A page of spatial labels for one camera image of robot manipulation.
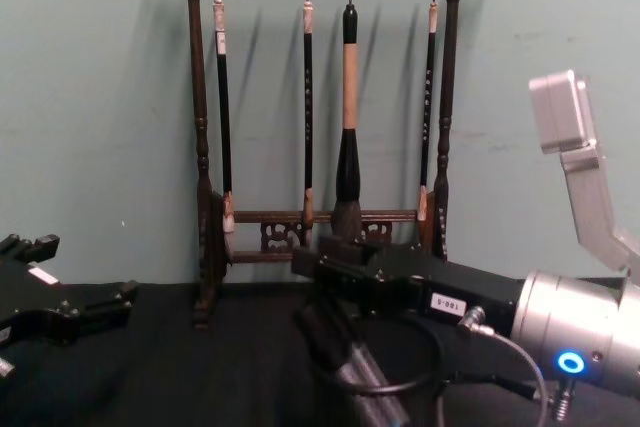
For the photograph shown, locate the dark carved wooden brush rack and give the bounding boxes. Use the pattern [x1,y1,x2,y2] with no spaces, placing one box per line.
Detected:
[138,0,511,332]

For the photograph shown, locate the thin black brush, white cap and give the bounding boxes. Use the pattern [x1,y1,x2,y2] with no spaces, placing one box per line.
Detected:
[299,0,318,248]
[211,0,238,256]
[416,0,441,223]

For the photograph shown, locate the black table cloth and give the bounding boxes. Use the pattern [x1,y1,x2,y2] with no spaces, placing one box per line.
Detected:
[0,274,640,427]

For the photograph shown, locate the grey metal rod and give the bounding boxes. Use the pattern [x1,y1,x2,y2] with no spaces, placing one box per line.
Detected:
[337,344,407,427]

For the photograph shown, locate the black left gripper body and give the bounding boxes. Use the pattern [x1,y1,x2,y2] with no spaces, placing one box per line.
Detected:
[0,255,69,349]

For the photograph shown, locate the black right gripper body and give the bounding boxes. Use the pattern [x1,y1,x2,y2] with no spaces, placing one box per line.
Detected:
[363,243,527,343]

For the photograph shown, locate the thin dark gripper cable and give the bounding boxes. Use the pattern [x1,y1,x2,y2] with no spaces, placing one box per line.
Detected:
[310,307,567,404]

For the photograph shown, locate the large brush with tan handle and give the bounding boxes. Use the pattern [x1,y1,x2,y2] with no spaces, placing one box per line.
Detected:
[330,2,364,243]

